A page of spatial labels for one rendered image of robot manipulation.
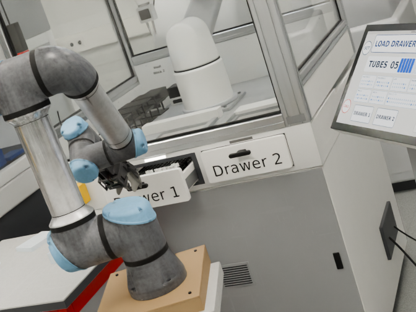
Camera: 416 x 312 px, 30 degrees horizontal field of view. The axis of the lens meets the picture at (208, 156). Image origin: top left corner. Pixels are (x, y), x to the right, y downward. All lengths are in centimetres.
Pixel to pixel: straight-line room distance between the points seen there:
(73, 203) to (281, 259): 95
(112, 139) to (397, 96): 74
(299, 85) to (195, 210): 58
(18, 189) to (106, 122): 135
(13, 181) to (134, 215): 149
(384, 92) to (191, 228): 93
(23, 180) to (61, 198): 146
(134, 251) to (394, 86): 77
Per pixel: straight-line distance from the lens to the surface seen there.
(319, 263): 260
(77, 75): 183
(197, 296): 184
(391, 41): 213
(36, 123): 185
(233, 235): 263
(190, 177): 253
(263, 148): 245
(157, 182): 247
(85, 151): 215
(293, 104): 240
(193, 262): 201
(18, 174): 331
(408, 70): 201
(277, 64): 238
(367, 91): 213
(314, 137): 243
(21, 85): 183
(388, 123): 200
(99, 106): 194
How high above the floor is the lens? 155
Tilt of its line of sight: 15 degrees down
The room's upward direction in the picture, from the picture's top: 19 degrees counter-clockwise
